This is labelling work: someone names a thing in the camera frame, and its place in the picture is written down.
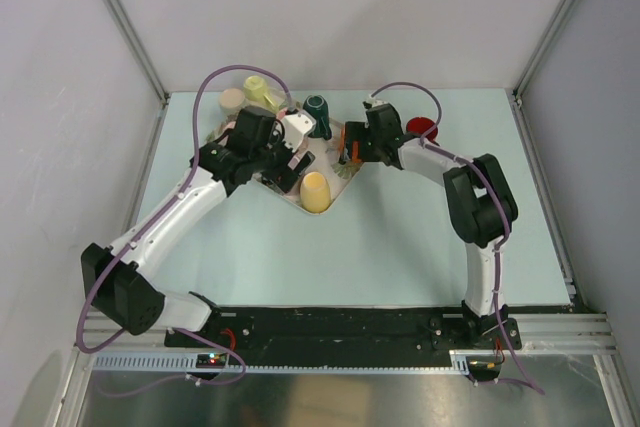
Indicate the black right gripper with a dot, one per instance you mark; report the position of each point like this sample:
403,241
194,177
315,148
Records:
358,131

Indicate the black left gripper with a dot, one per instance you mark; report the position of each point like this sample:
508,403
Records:
283,176

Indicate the orange mug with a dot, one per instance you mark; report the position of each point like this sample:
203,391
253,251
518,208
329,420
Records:
349,146

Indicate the red mug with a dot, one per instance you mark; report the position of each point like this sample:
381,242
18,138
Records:
423,125

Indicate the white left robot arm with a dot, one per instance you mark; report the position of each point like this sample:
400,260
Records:
118,278

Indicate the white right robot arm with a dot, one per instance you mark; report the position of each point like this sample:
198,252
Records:
480,203

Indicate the dark green mug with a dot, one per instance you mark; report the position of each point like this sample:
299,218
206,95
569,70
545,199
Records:
317,107

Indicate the pale yellow green mug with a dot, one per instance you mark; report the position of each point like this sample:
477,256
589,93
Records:
256,90

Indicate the beige mug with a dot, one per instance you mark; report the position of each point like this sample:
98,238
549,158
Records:
231,101

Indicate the leaf pattern serving tray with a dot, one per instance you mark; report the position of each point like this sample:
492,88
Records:
326,156

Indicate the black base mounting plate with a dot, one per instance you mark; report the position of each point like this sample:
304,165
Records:
340,337

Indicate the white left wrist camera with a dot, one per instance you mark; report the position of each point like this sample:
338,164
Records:
297,127

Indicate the grey slotted cable duct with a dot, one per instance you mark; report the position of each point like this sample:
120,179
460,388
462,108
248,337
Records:
209,363

